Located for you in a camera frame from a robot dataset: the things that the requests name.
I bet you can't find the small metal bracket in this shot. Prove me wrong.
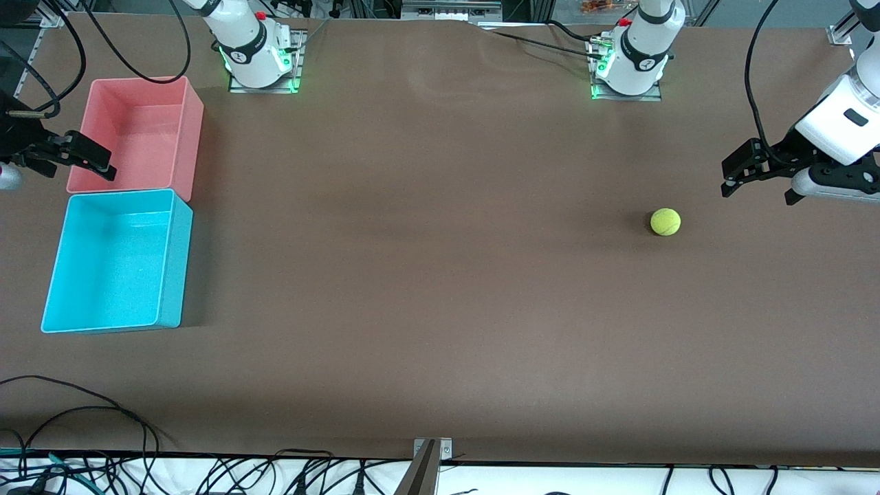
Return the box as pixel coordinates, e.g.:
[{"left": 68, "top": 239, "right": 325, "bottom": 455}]
[{"left": 413, "top": 438, "right": 453, "bottom": 463}]

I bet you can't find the teal cable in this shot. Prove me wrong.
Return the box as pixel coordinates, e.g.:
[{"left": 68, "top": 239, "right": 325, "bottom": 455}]
[{"left": 0, "top": 448, "right": 94, "bottom": 482}]

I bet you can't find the yellow-green tennis ball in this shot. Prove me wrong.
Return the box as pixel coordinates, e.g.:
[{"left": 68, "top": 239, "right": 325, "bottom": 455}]
[{"left": 650, "top": 208, "right": 682, "bottom": 237}]

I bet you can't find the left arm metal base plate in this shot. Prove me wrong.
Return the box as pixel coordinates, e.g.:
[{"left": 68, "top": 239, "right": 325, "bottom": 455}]
[{"left": 590, "top": 38, "right": 663, "bottom": 102}]

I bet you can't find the grey metal device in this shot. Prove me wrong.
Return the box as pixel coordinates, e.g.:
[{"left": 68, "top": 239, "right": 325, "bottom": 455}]
[{"left": 401, "top": 0, "right": 504, "bottom": 21}]

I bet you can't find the pink plastic bin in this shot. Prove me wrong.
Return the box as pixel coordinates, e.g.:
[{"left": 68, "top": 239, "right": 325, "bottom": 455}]
[{"left": 66, "top": 76, "right": 205, "bottom": 203}]

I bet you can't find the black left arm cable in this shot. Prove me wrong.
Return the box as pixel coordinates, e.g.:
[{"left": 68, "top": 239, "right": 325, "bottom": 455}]
[{"left": 745, "top": 0, "right": 791, "bottom": 169}]

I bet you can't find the white cable shelf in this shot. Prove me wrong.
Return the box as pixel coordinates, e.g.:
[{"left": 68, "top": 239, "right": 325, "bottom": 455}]
[{"left": 0, "top": 454, "right": 880, "bottom": 495}]

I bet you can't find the grey metal bar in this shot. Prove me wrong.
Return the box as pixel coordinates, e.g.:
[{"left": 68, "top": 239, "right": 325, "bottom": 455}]
[{"left": 394, "top": 440, "right": 441, "bottom": 495}]

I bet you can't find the long black right arm cable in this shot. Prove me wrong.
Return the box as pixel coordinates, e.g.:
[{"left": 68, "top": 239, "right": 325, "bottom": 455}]
[{"left": 79, "top": 0, "right": 192, "bottom": 85}]

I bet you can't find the black base power cable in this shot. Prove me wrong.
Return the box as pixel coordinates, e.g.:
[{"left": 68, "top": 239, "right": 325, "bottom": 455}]
[{"left": 481, "top": 27, "right": 609, "bottom": 61}]

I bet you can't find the thin black looping cable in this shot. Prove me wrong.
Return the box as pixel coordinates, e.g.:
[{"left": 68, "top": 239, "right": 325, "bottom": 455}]
[{"left": 0, "top": 375, "right": 176, "bottom": 458}]

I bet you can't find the short black right arm cable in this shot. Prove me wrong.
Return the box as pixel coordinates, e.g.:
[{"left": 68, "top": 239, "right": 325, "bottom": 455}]
[{"left": 0, "top": 0, "right": 87, "bottom": 121}]

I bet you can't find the blue plastic bin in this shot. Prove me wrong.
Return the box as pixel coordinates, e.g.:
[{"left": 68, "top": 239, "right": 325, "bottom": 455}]
[{"left": 41, "top": 188, "right": 195, "bottom": 334}]

